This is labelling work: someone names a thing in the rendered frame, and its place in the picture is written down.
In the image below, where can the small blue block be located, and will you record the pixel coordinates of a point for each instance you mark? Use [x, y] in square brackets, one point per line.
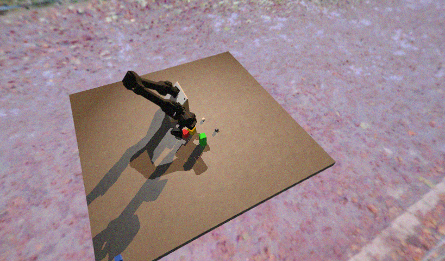
[118, 258]

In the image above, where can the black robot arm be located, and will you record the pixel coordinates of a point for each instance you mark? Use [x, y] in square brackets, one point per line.
[141, 86]

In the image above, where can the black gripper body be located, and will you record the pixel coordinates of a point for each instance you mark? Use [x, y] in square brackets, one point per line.
[178, 131]

